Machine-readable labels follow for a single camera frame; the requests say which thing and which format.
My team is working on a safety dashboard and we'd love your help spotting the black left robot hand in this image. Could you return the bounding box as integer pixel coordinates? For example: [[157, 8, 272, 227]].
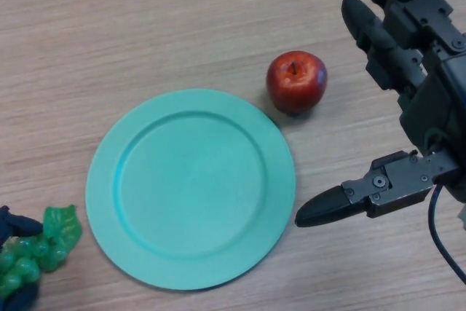
[[0, 205, 43, 311]]

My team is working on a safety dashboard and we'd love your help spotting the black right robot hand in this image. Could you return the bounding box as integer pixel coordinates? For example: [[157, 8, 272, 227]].
[[293, 0, 466, 229]]

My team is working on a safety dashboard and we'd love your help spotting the green plastic grape bunch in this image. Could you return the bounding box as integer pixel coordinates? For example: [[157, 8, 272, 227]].
[[0, 204, 83, 299]]

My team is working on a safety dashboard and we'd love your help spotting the green round plate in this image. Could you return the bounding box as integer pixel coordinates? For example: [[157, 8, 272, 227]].
[[85, 88, 296, 291]]

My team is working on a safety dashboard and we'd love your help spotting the red apple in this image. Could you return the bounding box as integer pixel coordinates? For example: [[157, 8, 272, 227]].
[[266, 50, 328, 115]]

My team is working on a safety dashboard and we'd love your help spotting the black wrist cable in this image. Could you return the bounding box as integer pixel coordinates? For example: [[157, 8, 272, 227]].
[[427, 183, 466, 283]]

